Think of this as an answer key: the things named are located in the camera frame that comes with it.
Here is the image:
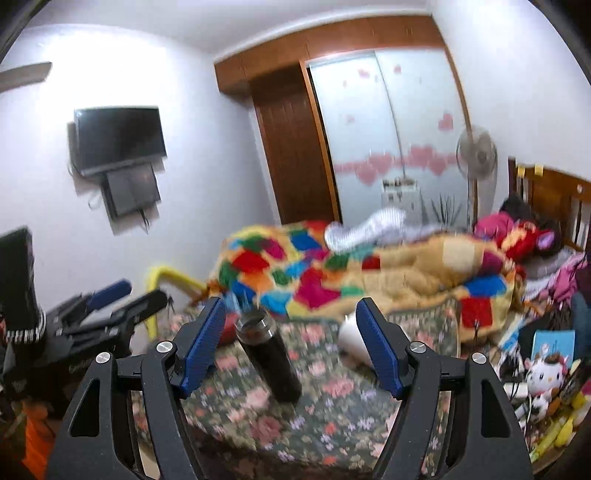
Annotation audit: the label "black thermos bottle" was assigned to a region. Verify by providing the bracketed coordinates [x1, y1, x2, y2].
[235, 309, 301, 404]

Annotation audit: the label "white cylindrical cup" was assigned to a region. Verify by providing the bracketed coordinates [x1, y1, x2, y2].
[338, 313, 373, 368]

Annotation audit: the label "yellow foam-padded pipe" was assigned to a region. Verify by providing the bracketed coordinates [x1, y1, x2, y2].
[144, 265, 208, 341]

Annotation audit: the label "red thermos bottle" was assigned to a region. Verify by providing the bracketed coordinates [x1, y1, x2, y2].
[218, 312, 239, 346]

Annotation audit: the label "white cow plush toy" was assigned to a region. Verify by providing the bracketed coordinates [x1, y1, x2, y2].
[525, 353, 568, 423]

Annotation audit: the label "blue booklet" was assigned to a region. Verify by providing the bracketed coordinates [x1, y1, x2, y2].
[531, 330, 576, 368]

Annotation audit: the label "green floral tablecloth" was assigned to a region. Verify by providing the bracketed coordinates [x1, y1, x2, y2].
[131, 294, 463, 478]

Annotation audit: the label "colourful patchwork blanket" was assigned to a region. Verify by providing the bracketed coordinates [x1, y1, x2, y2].
[206, 221, 523, 342]

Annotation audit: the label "red plush toy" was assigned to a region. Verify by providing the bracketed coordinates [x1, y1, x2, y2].
[499, 222, 556, 264]

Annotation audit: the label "white grey crumpled clothes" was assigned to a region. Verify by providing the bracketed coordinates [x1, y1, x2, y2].
[324, 207, 459, 253]

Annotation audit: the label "brown wooden door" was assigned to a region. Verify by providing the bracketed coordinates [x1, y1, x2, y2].
[250, 63, 341, 224]

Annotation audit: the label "wooden bed headboard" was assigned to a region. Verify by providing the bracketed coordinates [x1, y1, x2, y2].
[507, 156, 591, 253]

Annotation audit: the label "white box appliance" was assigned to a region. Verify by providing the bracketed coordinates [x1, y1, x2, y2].
[382, 177, 422, 223]

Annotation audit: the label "white standing fan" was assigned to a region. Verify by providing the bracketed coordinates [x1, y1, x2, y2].
[456, 126, 498, 226]

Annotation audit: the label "frosted wardrobe sliding doors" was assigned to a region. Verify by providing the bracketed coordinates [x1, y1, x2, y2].
[308, 48, 471, 229]

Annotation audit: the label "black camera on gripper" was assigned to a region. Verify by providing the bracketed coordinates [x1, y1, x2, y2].
[1, 227, 46, 344]

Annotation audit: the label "small black wall monitor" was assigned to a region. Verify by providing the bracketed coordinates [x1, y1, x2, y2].
[102, 164, 160, 220]

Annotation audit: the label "wall-mounted black television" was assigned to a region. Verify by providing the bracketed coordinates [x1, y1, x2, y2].
[72, 107, 167, 178]

